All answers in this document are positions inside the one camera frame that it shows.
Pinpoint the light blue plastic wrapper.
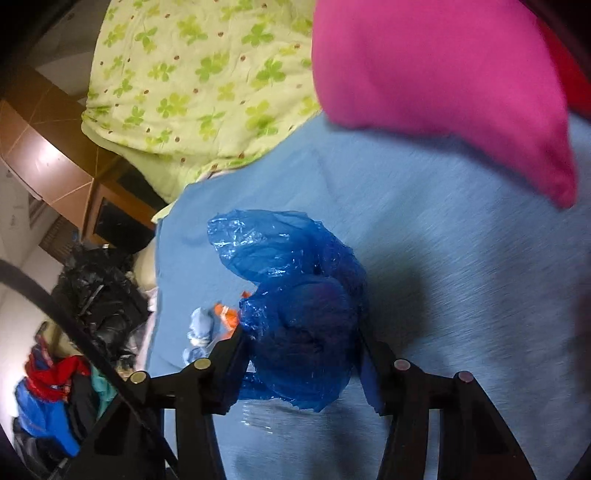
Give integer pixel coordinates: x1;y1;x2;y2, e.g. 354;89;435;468
182;307;223;366

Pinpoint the light blue blanket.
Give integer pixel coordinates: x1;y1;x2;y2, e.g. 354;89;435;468
145;111;591;480

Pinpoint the cream pillow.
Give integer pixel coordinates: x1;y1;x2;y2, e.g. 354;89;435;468
133;244;160;297

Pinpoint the orange plastic wrapper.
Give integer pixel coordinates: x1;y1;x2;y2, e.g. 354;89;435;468
215;291;253;339

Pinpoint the teal cloth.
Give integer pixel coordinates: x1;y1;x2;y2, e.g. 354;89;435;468
90;364;119;417

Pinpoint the wooden cabinet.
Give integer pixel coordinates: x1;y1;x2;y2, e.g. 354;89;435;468
0;65;168;254

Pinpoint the metal vent grille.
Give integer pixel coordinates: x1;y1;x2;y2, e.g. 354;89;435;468
28;194;75;260

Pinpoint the blue and red jacket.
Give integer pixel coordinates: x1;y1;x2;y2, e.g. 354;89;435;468
14;340;94;459

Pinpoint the green clover print quilt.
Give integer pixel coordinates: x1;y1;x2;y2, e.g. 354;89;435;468
81;0;325;205

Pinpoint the black garbage bag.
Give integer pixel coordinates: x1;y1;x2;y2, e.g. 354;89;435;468
51;244;151;361

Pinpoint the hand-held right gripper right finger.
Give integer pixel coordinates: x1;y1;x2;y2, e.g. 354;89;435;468
358;330;539;480

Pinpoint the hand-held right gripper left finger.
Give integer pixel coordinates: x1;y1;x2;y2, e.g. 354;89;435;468
65;328;253;480

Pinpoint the pink pillow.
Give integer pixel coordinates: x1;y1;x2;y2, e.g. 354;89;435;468
311;0;581;211

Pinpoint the blue plastic bag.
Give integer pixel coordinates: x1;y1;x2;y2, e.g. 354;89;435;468
207;209;370;412

